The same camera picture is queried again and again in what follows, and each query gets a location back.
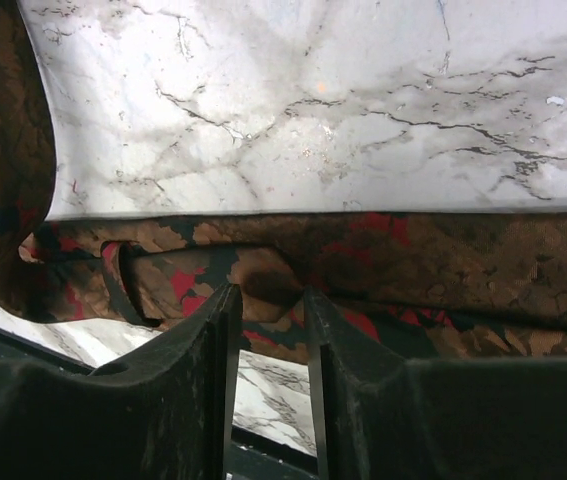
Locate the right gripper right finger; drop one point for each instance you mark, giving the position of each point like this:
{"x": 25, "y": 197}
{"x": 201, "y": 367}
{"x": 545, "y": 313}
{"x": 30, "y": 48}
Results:
{"x": 377, "y": 415}

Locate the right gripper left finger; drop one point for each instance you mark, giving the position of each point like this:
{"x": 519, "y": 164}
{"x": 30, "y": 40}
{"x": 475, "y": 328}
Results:
{"x": 162, "y": 411}

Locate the brown red patterned tie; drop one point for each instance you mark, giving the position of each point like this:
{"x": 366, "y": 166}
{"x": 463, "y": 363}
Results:
{"x": 423, "y": 285}

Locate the black mounting rail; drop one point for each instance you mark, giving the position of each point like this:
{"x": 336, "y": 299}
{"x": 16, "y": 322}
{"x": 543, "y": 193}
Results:
{"x": 251, "y": 456}

